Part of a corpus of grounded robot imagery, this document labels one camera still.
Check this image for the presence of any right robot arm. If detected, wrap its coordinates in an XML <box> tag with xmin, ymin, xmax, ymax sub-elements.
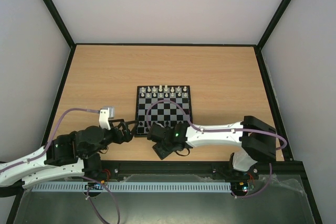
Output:
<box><xmin>147</xmin><ymin>116</ymin><xmax>276</xmax><ymax>178</ymax></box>

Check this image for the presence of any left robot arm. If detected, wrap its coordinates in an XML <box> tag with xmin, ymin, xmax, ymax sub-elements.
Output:
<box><xmin>1</xmin><ymin>119</ymin><xmax>139</xmax><ymax>198</ymax></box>

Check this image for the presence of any black silver chess board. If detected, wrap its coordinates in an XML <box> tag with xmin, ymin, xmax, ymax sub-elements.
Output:
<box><xmin>135</xmin><ymin>85</ymin><xmax>193</xmax><ymax>137</ymax></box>

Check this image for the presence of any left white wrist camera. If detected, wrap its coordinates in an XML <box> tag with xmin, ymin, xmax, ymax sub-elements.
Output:
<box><xmin>99</xmin><ymin>106</ymin><xmax>115</xmax><ymax>130</ymax></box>

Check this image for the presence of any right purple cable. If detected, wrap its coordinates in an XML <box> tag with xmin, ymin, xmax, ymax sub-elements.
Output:
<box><xmin>146</xmin><ymin>99</ymin><xmax>288</xmax><ymax>199</ymax></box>

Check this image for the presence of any purple cable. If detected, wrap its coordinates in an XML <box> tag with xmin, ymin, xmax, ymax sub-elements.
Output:
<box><xmin>0</xmin><ymin>108</ymin><xmax>121</xmax><ymax>224</ymax></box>
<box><xmin>146</xmin><ymin>99</ymin><xmax>288</xmax><ymax>199</ymax></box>

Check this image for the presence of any grey slotted cable duct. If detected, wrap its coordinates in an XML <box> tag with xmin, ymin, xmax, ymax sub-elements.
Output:
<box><xmin>31</xmin><ymin>182</ymin><xmax>232</xmax><ymax>193</ymax></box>

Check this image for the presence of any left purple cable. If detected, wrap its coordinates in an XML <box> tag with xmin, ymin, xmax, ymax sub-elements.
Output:
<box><xmin>0</xmin><ymin>108</ymin><xmax>121</xmax><ymax>224</ymax></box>

